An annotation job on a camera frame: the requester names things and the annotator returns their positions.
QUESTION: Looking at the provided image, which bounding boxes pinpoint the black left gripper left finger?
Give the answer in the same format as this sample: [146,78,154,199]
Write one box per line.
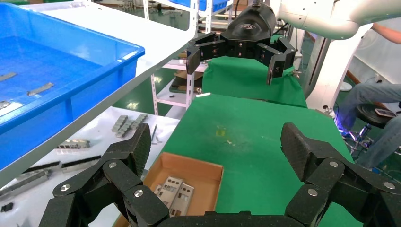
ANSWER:
[39,123,170,227]

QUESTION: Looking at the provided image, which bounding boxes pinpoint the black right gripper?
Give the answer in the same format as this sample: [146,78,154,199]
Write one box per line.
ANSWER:
[185,2,297,86]

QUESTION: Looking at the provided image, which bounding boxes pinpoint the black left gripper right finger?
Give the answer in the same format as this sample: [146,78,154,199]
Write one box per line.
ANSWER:
[280,122,401,227]

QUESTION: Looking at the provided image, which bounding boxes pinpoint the person's bare forearm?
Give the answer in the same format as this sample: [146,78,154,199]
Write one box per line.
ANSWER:
[371,22,401,44]

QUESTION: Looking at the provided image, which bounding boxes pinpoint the shallow cardboard box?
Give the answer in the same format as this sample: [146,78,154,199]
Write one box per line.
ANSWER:
[114,152,225,227]

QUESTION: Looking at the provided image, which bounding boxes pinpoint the blue plastic tray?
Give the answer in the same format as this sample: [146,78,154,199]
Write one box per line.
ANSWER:
[0,2,145,171]

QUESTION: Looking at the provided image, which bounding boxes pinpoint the small green table cloth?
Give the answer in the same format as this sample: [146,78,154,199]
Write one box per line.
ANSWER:
[202,34,308,109]

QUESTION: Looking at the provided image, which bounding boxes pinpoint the toothed metal comb strip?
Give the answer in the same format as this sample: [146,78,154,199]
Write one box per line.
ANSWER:
[130,113,148,131]
[111,115,129,133]
[115,120,136,139]

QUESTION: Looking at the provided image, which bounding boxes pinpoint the white lower shelf board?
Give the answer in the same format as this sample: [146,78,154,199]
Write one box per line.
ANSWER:
[0,106,181,227]

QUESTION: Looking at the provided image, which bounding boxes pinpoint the blue storage bin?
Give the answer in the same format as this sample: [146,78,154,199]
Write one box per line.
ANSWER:
[170,0,231,13]

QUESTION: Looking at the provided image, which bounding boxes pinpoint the white storage rack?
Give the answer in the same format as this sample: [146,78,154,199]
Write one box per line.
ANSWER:
[142,0,209,117]

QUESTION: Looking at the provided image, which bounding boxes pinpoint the black round stool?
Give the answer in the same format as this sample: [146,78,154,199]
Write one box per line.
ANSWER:
[340,103,392,156]

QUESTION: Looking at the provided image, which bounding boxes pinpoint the large green table cloth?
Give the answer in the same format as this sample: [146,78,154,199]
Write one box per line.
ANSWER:
[114,93,364,227]

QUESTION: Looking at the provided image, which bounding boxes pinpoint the smartphone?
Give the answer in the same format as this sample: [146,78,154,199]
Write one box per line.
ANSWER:
[375,108,398,119]

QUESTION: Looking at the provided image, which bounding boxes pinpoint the person's blue jeans legs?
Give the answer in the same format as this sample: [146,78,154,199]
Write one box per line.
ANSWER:
[337,82,401,170]

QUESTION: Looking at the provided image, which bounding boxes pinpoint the white robot torso column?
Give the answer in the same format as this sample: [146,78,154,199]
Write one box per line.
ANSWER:
[305,23,375,110]

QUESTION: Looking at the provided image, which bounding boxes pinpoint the white fan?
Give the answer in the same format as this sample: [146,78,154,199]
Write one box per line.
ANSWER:
[356,23,378,51]

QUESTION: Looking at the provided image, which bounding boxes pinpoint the shiny slotted metal rail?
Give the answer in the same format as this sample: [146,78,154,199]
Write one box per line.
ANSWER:
[56,139,91,150]

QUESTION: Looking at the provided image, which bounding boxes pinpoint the bent grey metal bracket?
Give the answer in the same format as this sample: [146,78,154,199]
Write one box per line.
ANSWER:
[0,169,51,201]

